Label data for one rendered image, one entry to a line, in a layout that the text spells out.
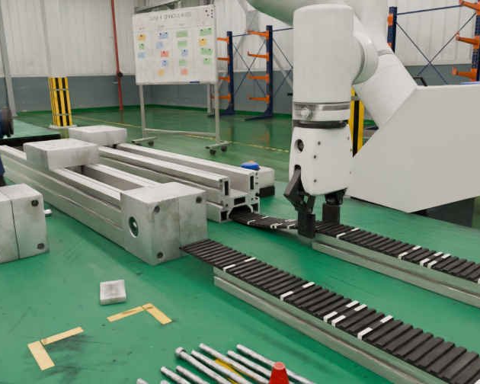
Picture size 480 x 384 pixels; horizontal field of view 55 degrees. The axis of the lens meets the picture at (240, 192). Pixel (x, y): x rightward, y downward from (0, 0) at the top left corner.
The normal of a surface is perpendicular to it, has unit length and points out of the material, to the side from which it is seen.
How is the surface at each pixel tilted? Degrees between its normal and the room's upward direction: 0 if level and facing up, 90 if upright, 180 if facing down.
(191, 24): 90
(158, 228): 90
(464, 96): 90
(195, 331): 0
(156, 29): 90
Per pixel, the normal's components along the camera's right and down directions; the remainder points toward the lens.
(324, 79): -0.08, 0.25
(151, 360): -0.02, -0.97
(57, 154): 0.64, 0.18
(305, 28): -0.66, 0.20
